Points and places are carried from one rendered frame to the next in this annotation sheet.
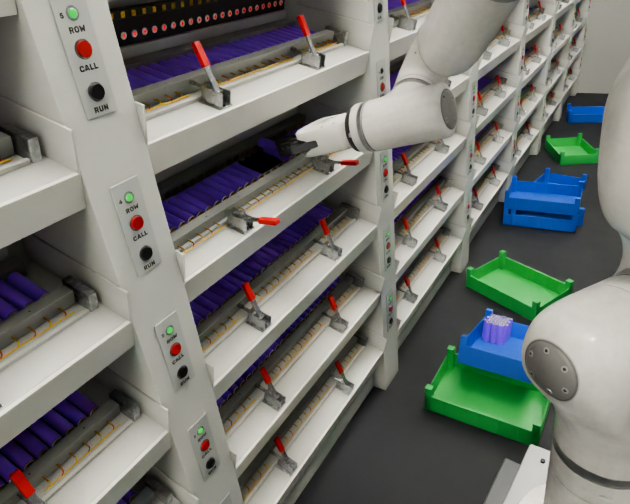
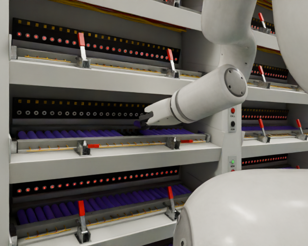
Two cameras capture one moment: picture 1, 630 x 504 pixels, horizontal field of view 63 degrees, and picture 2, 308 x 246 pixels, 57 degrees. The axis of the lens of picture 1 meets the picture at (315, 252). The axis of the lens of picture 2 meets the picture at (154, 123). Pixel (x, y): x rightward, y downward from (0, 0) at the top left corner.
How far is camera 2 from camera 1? 44 cm
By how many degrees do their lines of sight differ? 35
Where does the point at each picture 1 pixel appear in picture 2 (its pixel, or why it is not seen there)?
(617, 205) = (283, 34)
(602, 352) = (232, 216)
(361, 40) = not seen: hidden behind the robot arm
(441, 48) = (207, 15)
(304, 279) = (140, 224)
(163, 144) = (23, 66)
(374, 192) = not seen: hidden behind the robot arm
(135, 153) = not seen: outside the picture
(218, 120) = (75, 71)
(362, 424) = not seen: outside the picture
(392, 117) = (193, 87)
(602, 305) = (270, 171)
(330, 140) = (160, 109)
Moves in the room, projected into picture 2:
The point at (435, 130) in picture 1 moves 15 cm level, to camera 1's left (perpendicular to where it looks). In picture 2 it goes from (219, 92) to (145, 95)
